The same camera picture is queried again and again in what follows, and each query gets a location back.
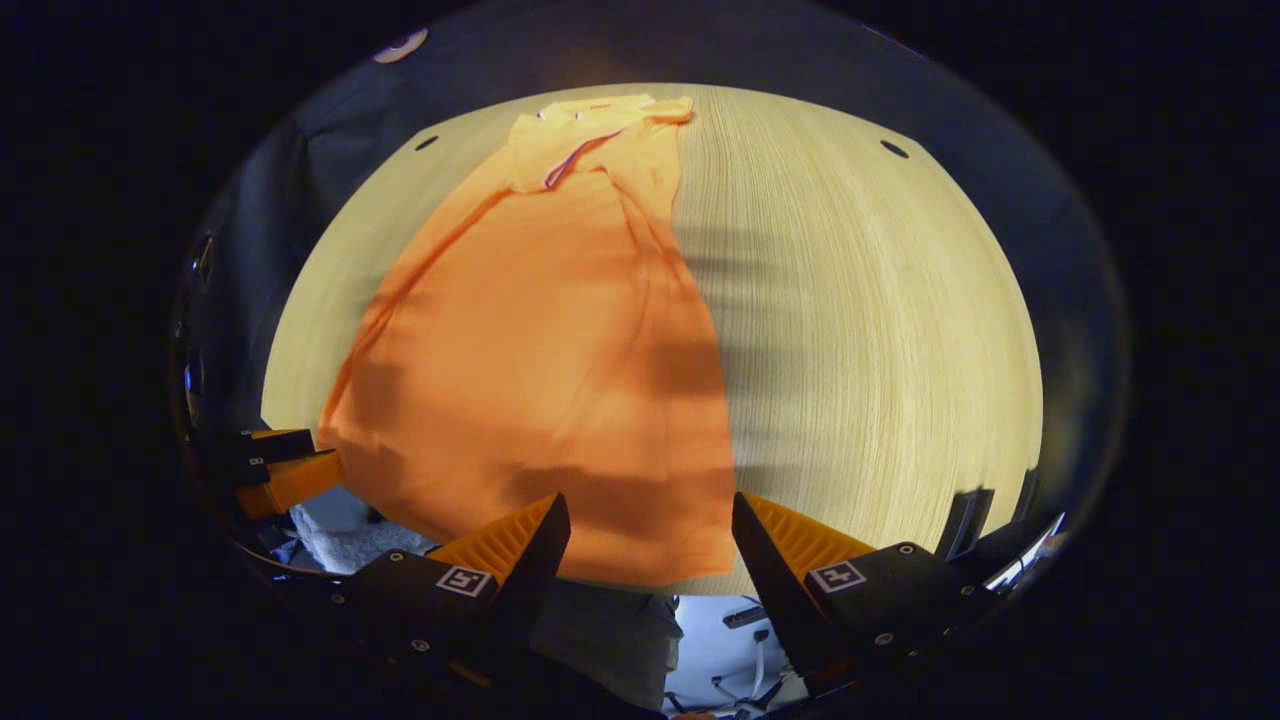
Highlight orange-yellow polo T-shirt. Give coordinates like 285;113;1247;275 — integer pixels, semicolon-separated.
318;93;739;588

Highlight black chair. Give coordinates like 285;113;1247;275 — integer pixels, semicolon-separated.
935;487;1067;593

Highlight person's grey trousers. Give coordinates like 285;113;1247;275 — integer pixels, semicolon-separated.
528;578;687;713

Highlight office chair base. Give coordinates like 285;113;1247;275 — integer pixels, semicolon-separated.
668;598;806;717

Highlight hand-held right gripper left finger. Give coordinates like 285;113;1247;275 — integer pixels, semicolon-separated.
330;492;572;693

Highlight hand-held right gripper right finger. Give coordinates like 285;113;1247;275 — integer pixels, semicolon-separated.
731;490;1001;701

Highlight light grey cloth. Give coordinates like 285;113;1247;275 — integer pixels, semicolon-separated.
288;500;438;577

